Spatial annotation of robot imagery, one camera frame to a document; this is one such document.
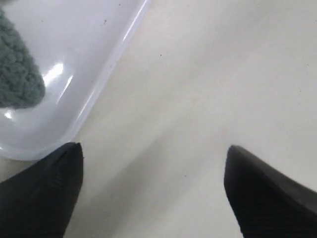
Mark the white plastic tray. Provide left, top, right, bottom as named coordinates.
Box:
left=0, top=0, right=150, bottom=161

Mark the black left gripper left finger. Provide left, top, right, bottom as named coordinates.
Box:
left=0, top=142, right=83, bottom=238

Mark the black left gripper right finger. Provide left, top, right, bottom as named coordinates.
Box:
left=224, top=145, right=317, bottom=238

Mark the green knitted scarf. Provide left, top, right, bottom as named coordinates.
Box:
left=0, top=9, right=46, bottom=109

